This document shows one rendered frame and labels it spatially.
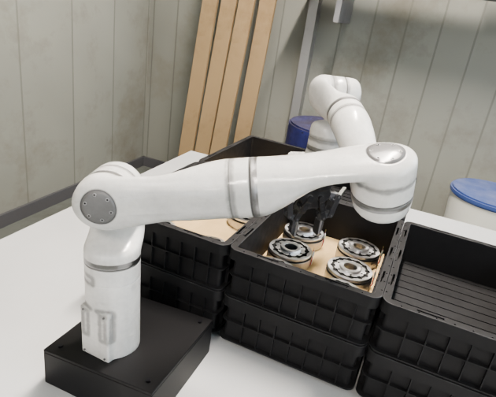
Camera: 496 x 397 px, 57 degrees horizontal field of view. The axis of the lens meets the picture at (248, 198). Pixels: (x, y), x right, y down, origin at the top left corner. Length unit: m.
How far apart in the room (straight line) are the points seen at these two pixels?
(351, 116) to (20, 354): 0.76
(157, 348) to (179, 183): 0.34
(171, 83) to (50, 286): 2.69
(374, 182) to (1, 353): 0.75
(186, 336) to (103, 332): 0.16
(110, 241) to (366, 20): 2.61
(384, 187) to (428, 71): 2.50
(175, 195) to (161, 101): 3.10
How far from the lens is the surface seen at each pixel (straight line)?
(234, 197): 0.65
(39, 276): 1.22
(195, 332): 0.91
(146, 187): 0.67
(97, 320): 0.82
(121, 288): 0.78
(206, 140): 3.11
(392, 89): 3.15
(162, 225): 0.95
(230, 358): 0.99
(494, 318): 1.13
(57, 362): 0.90
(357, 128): 0.81
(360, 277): 1.03
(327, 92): 0.90
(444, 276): 1.22
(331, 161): 0.66
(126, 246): 0.76
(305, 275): 0.85
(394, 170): 0.65
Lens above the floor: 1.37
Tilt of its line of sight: 23 degrees down
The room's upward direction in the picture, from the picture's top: 8 degrees clockwise
